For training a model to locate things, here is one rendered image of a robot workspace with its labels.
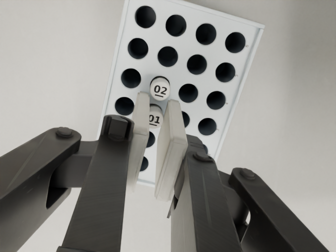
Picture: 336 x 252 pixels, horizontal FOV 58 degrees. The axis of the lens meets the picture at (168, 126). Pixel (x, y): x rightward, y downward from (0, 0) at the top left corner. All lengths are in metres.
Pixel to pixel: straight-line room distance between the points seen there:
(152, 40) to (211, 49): 0.04
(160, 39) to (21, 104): 0.12
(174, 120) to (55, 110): 0.12
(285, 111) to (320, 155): 0.05
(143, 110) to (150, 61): 0.05
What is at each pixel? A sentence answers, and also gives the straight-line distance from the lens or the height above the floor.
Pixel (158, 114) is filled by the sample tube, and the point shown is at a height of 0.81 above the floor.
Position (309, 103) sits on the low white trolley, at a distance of 0.26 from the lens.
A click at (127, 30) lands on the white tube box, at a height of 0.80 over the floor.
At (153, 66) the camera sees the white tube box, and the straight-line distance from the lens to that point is 0.19.
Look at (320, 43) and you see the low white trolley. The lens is 0.26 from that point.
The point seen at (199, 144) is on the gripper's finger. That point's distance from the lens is 0.15.
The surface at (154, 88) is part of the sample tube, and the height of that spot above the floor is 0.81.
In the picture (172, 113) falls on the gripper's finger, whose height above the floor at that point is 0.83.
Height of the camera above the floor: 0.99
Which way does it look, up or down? 70 degrees down
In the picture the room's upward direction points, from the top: 174 degrees clockwise
